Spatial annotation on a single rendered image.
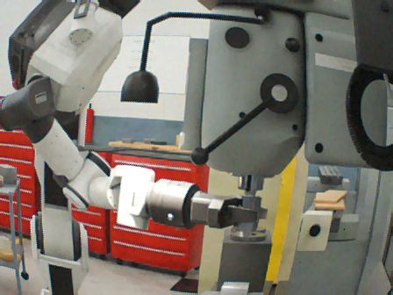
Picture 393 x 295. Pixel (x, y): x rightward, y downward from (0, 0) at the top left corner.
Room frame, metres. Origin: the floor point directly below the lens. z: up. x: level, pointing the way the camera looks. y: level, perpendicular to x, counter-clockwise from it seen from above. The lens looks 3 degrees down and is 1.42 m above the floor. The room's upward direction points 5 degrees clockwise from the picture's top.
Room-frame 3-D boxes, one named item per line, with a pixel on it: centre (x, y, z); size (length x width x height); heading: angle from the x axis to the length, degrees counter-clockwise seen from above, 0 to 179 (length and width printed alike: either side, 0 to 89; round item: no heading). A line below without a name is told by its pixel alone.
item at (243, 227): (1.38, -0.10, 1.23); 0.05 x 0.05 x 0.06
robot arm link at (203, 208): (1.42, -0.02, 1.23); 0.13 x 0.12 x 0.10; 157
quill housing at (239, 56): (1.38, -0.11, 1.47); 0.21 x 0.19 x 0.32; 171
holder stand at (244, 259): (1.79, -0.14, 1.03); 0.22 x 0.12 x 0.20; 177
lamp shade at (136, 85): (1.40, 0.11, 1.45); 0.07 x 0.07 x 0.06
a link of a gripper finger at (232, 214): (1.36, -0.09, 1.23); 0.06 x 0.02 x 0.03; 66
